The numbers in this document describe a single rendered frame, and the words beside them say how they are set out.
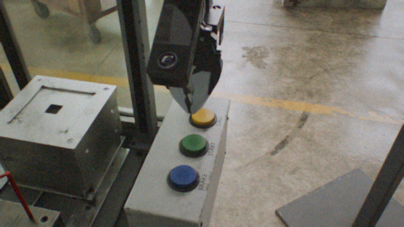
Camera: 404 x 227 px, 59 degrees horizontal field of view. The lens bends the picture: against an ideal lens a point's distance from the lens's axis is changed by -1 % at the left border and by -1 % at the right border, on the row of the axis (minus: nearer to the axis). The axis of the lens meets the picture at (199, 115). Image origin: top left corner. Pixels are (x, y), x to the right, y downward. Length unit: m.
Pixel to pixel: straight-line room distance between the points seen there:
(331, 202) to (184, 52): 1.38
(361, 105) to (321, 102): 0.23
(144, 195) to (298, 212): 1.16
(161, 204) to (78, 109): 0.27
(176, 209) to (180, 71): 0.22
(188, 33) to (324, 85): 2.02
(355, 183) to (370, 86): 0.87
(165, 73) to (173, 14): 0.08
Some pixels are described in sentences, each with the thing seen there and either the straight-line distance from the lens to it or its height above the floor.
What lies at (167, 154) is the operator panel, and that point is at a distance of 0.58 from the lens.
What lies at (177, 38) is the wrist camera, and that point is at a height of 1.13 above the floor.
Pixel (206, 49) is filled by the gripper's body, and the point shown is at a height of 1.09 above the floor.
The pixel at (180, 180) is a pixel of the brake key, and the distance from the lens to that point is 0.53.
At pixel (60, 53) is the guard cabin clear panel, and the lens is 0.81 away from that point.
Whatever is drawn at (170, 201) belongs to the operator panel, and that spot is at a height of 0.90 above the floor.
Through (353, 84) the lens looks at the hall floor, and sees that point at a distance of 2.47.
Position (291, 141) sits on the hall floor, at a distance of 1.93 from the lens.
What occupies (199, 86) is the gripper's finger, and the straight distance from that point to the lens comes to 0.50.
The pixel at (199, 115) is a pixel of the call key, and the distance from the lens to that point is 0.64.
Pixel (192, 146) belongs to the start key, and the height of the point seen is 0.91.
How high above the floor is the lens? 1.32
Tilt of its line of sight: 41 degrees down
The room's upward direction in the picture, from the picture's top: straight up
